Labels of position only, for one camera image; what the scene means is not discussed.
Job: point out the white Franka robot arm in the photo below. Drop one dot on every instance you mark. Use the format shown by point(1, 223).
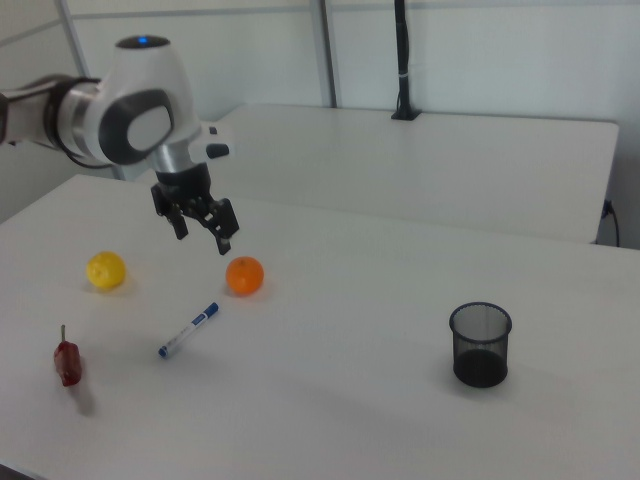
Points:
point(145, 85)

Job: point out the yellow bell pepper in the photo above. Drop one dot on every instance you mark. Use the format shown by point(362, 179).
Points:
point(106, 271)

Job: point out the black camera pole with clamp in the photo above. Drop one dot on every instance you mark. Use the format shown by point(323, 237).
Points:
point(403, 60)

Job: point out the red chili pepper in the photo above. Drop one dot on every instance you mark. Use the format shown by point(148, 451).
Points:
point(69, 362)

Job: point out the orange mandarin fruit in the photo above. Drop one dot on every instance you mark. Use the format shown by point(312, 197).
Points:
point(245, 276)

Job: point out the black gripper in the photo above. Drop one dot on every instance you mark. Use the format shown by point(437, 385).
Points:
point(182, 185)

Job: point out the black mesh pen cup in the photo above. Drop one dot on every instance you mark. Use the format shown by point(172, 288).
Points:
point(481, 365)

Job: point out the white adjacent table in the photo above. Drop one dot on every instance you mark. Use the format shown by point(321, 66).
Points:
point(450, 165)

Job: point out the blue capped white marker pen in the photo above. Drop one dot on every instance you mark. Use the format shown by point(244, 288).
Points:
point(189, 330)

